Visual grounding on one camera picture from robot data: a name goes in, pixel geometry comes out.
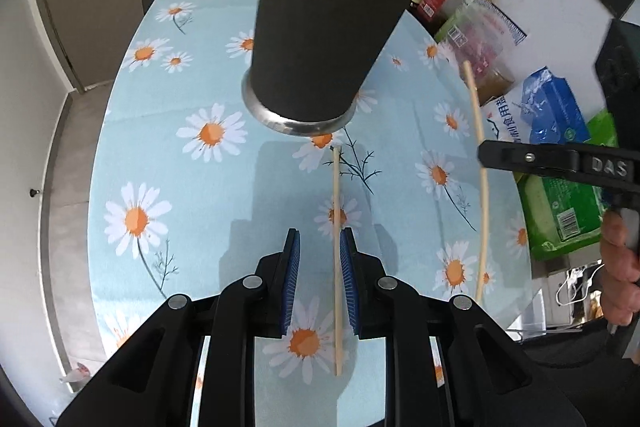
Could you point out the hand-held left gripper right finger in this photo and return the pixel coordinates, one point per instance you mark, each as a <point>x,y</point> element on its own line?
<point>348,282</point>

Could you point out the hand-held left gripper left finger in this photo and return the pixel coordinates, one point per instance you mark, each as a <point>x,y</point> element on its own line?
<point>291,282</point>

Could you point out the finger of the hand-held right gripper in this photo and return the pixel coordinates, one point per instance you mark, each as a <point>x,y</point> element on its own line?
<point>540,157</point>

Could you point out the wooden chopstick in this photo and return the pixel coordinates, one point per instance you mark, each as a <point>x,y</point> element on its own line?
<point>486,217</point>
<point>337,207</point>

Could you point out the black cup with metal base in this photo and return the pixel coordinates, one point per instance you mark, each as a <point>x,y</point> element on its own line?
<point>325,32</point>

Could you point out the person's right hand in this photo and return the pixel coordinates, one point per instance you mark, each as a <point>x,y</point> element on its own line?
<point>620,277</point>

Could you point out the blue and white bag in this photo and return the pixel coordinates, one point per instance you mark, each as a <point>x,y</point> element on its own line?
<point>550,107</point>

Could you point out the green plastic bag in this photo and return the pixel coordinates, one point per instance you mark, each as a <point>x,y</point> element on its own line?
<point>565,217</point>

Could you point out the jar of brown paste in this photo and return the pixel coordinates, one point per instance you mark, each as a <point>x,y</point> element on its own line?
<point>492,83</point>

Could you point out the blue daisy print tablecloth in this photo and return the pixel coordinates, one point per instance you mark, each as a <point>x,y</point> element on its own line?
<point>225,187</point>

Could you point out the clear bottle with printed label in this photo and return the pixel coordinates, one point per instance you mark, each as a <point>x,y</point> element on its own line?
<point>482,37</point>

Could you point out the grey door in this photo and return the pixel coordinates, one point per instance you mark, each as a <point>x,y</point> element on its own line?
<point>100,7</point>

